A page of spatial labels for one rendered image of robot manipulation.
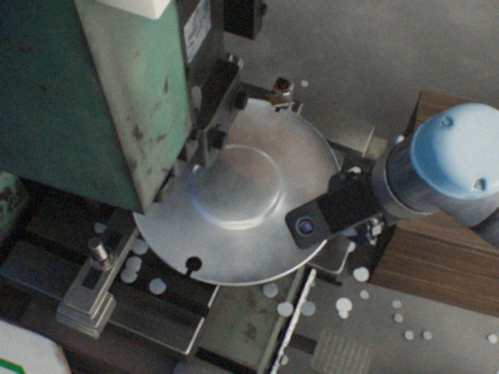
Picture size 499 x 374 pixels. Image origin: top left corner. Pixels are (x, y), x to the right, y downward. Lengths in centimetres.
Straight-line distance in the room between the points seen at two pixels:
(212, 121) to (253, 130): 23
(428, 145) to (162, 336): 49
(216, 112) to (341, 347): 85
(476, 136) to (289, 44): 157
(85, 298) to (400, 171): 46
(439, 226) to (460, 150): 87
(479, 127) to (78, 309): 55
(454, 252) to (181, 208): 73
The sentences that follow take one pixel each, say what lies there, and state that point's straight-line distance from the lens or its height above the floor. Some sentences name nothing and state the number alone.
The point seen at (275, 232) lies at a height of 78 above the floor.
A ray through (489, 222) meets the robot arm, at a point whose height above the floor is 107.
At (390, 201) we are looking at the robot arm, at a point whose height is 101.
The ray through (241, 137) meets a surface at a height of 78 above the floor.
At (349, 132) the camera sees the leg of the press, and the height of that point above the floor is 64.
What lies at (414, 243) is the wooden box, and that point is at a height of 30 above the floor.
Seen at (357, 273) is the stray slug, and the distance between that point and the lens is 95.
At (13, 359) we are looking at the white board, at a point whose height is 43.
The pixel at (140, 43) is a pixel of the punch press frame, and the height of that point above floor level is 123.
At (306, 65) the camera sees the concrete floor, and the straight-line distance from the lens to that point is 199.
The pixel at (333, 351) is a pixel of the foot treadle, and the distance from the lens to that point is 142.
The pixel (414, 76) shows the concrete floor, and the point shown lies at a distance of 203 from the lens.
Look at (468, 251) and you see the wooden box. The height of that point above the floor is 33.
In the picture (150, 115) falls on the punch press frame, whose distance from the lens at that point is 46.
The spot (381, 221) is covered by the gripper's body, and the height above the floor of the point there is 92.
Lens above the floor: 153
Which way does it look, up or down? 62 degrees down
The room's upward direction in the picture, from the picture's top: straight up
